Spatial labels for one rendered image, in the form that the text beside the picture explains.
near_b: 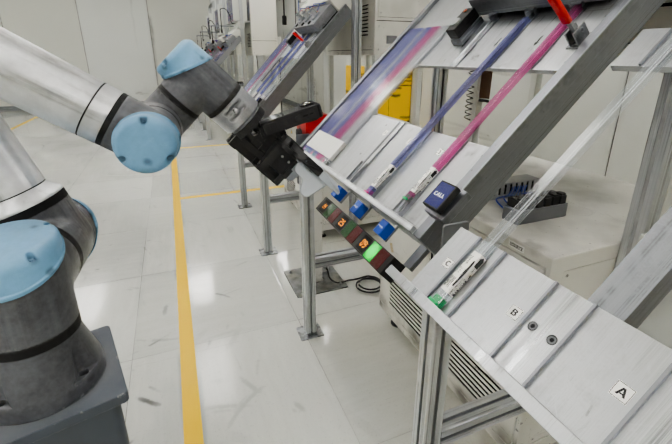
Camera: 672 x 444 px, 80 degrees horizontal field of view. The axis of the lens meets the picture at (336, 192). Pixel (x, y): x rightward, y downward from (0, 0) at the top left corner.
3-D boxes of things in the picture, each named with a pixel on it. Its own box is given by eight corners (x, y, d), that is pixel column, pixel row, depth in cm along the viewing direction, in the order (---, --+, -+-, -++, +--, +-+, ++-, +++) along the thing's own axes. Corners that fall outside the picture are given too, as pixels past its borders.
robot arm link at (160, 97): (103, 141, 57) (155, 85, 57) (117, 128, 67) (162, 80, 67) (151, 176, 60) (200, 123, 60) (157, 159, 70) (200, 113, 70)
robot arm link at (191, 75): (152, 72, 66) (187, 33, 66) (205, 117, 71) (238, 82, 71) (148, 75, 59) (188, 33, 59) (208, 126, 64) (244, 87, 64)
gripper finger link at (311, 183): (322, 212, 74) (284, 179, 74) (343, 188, 74) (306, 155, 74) (322, 213, 71) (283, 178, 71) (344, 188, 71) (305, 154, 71)
